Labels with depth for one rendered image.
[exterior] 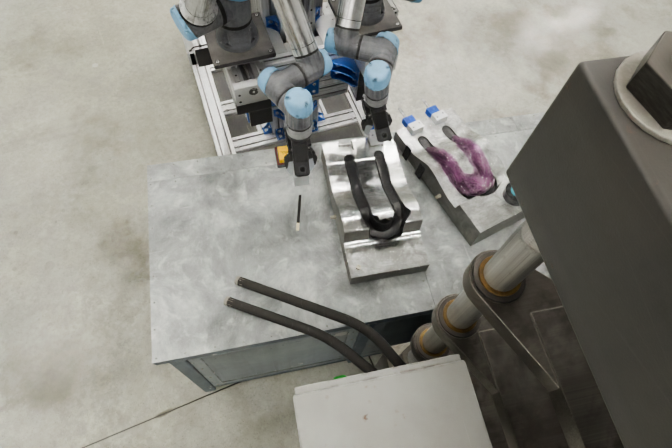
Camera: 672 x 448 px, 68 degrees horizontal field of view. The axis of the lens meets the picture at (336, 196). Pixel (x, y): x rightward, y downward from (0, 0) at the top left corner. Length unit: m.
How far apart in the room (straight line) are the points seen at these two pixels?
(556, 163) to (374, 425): 0.51
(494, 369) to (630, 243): 0.67
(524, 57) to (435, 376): 2.94
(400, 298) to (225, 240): 0.61
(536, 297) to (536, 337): 0.07
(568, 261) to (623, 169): 0.14
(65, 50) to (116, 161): 0.94
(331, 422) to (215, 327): 0.81
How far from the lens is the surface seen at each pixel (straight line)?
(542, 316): 0.91
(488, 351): 1.13
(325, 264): 1.65
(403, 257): 1.62
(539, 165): 0.60
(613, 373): 0.58
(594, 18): 4.15
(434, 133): 1.90
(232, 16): 1.75
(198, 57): 2.03
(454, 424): 0.90
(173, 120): 3.05
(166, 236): 1.75
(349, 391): 0.88
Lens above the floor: 2.34
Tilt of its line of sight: 61 degrees down
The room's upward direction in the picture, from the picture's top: 7 degrees clockwise
